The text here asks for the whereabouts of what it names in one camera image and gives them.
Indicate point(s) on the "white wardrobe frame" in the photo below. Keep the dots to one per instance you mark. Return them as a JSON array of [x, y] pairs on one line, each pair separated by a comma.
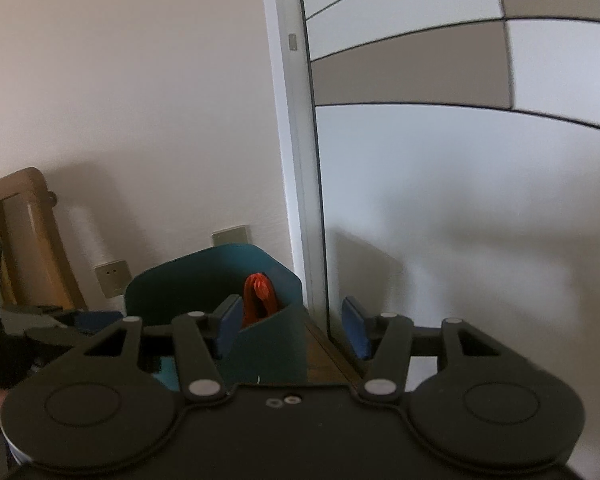
[[292, 160]]

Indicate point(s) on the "wall switch plate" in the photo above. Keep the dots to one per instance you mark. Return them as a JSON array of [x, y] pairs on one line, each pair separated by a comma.
[[231, 235]]

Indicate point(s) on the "teal waste bin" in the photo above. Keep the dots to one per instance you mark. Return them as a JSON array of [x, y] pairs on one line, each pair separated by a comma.
[[270, 350]]

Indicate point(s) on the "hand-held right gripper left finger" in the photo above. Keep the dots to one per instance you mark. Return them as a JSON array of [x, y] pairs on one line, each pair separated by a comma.
[[230, 320]]

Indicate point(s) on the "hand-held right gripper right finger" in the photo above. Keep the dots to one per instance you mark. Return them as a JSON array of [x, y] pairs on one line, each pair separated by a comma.
[[355, 327]]

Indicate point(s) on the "red wrapper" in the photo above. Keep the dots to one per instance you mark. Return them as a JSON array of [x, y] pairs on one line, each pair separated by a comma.
[[258, 297]]

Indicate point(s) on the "beige wall socket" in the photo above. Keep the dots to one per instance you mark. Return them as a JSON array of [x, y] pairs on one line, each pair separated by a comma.
[[113, 278]]

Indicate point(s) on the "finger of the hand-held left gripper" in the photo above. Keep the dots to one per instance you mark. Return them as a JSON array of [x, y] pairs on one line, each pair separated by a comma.
[[100, 321]]

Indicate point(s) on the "grey white panel wardrobe door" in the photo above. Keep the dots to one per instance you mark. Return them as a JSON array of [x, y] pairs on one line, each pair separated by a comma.
[[455, 185]]

